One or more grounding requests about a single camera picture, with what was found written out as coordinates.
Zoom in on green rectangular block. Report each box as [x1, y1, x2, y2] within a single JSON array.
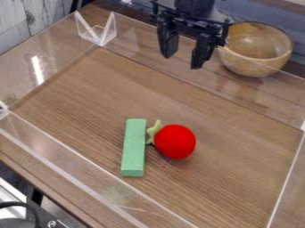
[[120, 118, 147, 177]]

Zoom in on wooden bowl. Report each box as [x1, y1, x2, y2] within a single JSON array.
[[219, 21, 294, 77]]

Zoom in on black device with logo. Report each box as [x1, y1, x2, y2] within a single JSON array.
[[26, 199, 69, 228]]

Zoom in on clear acrylic tray walls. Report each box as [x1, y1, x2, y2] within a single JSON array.
[[0, 13, 305, 228]]

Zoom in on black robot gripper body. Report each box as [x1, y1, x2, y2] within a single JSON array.
[[151, 0, 234, 46]]

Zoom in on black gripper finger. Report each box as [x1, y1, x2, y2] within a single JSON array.
[[157, 20, 179, 59], [189, 33, 215, 69]]

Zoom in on black cable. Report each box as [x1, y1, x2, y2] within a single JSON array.
[[0, 200, 42, 228]]

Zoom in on clear acrylic corner bracket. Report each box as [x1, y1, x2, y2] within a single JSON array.
[[73, 12, 116, 46]]

